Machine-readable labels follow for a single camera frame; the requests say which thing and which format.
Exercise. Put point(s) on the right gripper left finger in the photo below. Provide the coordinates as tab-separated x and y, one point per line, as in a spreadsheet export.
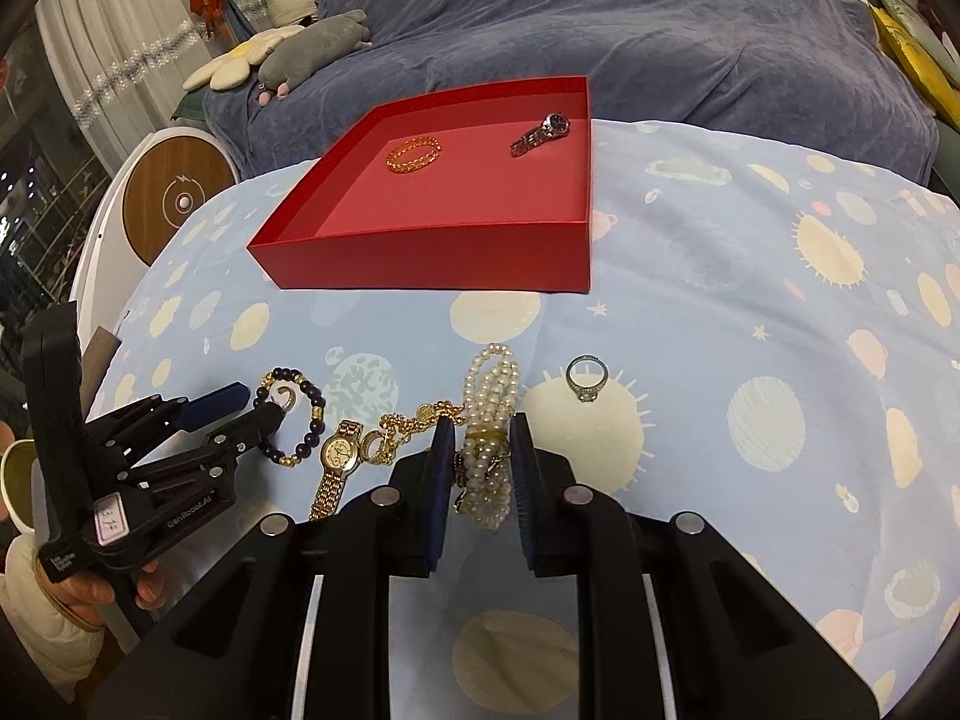
294	620

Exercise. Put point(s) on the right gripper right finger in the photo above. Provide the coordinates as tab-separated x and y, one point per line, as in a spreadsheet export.
673	622

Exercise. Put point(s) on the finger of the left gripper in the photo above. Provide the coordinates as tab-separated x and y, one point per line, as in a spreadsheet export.
216	456
129	433

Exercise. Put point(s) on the gold wristwatch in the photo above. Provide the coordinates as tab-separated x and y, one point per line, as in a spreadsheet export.
339	458

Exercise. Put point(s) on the gold bangle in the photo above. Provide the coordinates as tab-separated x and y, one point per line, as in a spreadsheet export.
414	154

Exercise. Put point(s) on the silver wristwatch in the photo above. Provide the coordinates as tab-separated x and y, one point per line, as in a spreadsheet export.
554	127

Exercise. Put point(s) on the left hand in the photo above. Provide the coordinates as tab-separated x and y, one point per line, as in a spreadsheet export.
81	595

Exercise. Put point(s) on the planet print light-blue cloth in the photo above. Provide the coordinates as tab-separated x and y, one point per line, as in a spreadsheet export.
770	340

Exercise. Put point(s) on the red open box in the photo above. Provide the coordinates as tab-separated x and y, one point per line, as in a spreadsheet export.
475	219

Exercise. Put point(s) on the cream flower plush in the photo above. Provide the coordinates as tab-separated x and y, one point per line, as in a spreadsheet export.
230	70

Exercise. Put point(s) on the grey plush toy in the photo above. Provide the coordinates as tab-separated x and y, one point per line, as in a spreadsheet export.
297	58

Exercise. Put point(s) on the white sheer curtain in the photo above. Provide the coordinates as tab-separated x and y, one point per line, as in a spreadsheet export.
120	65

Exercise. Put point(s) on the red ribbon bow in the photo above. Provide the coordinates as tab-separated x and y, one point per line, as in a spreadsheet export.
212	13

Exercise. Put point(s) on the yellow gold pillow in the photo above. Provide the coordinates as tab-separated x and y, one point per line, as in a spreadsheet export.
918	65

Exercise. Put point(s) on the blue-grey bed blanket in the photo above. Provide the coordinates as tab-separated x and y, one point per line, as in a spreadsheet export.
806	72

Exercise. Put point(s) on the grey silver pillow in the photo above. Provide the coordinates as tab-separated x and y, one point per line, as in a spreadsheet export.
918	28

